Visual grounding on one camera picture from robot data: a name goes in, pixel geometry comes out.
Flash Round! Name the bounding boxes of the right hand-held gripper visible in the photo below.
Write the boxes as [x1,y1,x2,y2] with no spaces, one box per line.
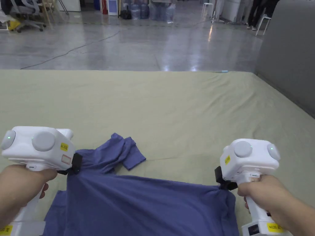
[214,139,292,236]

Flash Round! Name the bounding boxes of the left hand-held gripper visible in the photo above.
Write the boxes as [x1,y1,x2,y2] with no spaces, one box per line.
[0,126,83,236]

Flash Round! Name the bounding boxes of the blue shirt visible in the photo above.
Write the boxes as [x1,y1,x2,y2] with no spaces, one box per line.
[43,132,241,236]

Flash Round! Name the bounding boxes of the person's left forearm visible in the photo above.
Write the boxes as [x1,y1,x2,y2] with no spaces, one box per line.
[0,167,11,224]

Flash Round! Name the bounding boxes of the person's right forearm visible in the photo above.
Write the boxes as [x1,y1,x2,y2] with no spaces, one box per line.
[279,195,315,236]

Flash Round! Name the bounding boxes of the person's right hand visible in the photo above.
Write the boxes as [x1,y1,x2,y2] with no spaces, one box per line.
[237,175,299,230]

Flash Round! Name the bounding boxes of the person's left hand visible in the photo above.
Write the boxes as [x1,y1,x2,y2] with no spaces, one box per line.
[6,164,58,223]

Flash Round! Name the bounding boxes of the bed with pale green sheet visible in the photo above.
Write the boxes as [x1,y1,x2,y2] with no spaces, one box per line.
[0,69,315,236]

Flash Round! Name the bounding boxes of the yellow container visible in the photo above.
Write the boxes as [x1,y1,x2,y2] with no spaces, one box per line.
[7,19,22,31]

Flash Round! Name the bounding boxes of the grey office chair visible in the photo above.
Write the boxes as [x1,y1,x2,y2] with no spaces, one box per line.
[9,0,47,33]

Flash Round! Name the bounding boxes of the wooden chair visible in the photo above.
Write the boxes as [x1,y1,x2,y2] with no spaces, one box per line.
[41,0,65,26]

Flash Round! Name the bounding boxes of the white stool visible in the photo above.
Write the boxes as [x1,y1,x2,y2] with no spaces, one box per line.
[255,13,272,37]
[201,2,215,18]

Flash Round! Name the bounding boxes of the white cabinet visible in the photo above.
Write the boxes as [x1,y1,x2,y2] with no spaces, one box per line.
[63,0,82,13]

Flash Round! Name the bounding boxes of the black bag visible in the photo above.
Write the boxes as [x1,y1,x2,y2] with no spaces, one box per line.
[121,5,133,20]

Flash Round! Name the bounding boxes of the group of water bottles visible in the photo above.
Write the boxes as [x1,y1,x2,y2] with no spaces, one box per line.
[130,2,178,24]

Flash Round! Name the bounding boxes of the black floor cable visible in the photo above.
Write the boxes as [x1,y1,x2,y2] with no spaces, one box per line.
[19,19,213,70]

